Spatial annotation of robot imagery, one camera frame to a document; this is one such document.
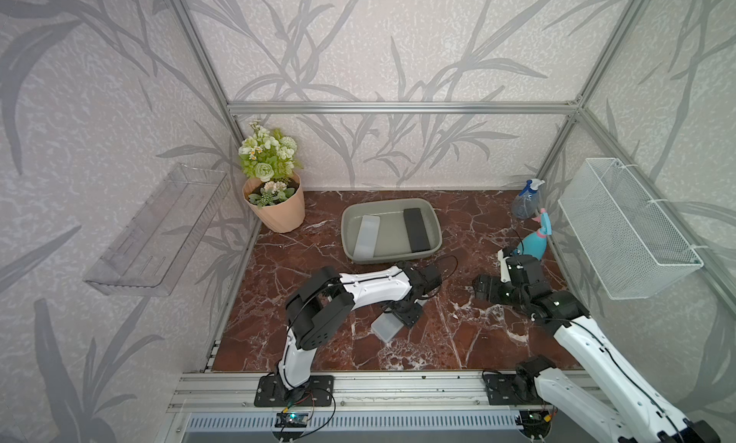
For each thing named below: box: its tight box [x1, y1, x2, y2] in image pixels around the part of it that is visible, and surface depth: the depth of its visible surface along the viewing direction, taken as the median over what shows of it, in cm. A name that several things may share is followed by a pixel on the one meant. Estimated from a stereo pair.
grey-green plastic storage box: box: [341, 197, 443, 263], surface depth 110 cm
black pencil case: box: [403, 208, 431, 254], surface depth 110 cm
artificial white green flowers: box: [238, 119, 304, 209], surface depth 93 cm
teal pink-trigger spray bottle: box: [516, 208, 553, 261], surface depth 92 cm
